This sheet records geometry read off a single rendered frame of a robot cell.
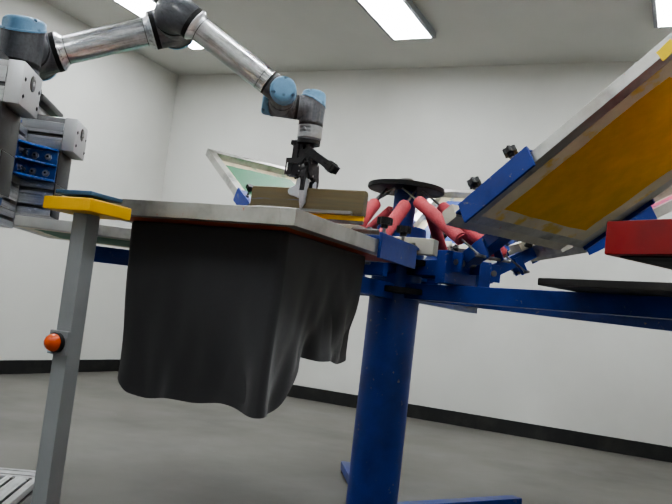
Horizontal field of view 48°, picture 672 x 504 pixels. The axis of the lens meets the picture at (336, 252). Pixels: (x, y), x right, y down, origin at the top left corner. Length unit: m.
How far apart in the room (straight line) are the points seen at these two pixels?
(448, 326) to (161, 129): 3.49
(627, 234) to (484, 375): 4.31
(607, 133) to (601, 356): 4.03
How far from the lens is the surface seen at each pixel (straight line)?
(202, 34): 2.26
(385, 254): 2.09
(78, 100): 7.05
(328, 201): 2.27
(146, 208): 1.85
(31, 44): 2.30
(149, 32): 2.40
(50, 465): 1.73
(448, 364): 6.40
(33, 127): 2.21
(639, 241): 2.09
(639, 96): 2.20
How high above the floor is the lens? 0.78
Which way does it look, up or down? 5 degrees up
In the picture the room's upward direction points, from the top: 7 degrees clockwise
